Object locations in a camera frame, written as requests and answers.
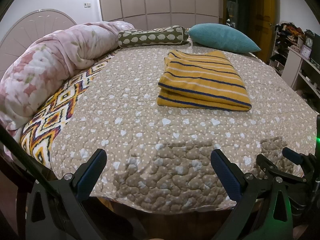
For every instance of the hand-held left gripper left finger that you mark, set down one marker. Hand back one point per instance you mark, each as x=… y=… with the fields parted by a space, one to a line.
x=90 y=175

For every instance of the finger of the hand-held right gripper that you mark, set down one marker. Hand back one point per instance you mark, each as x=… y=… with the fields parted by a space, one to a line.
x=275 y=168
x=292 y=155

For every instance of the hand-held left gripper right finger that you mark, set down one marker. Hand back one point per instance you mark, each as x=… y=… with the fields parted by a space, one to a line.
x=226 y=175

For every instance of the yellow striped sweater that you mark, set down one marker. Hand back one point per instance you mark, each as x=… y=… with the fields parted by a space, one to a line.
x=202 y=85

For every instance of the geometric patterned blanket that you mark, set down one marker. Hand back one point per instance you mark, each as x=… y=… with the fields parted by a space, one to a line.
x=50 y=120

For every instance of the beige quilted dotted bedspread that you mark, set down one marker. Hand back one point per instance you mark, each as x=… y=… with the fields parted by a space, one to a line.
x=140 y=110

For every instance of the white shelf unit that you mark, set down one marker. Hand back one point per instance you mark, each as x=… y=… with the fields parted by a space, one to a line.
x=300 y=67

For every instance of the small pink clock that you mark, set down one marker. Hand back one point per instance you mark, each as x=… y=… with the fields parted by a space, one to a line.
x=306 y=52

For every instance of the pink floral fleece blanket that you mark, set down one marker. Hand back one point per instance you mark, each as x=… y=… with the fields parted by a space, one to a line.
x=45 y=67

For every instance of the dark mantel clock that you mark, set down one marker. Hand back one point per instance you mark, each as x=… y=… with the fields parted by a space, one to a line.
x=309 y=39

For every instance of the teal pillow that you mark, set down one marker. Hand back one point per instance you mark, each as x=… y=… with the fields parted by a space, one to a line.
x=222 y=37

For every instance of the wooden door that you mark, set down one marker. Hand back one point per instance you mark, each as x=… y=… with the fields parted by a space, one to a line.
x=262 y=17

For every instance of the olive patterned bolster pillow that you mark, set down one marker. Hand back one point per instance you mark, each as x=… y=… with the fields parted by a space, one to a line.
x=152 y=37

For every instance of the arched beige headboard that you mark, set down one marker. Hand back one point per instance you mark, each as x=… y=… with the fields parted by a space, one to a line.
x=30 y=30

